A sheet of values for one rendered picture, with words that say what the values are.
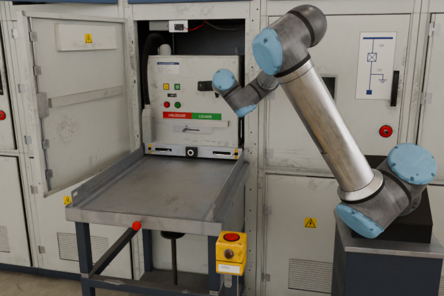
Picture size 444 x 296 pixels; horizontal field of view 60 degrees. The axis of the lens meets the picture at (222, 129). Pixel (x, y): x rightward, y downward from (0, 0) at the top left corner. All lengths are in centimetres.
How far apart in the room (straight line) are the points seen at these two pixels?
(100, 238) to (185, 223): 113
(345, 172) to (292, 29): 45
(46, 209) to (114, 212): 112
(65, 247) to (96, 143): 89
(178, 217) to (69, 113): 72
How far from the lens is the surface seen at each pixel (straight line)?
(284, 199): 203
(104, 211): 154
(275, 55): 103
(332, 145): 116
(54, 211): 256
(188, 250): 230
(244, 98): 158
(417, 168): 135
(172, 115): 204
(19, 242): 282
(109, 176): 182
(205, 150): 202
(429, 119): 198
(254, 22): 190
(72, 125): 184
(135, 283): 168
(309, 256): 217
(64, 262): 270
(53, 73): 176
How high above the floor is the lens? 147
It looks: 13 degrees down
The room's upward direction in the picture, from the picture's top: straight up
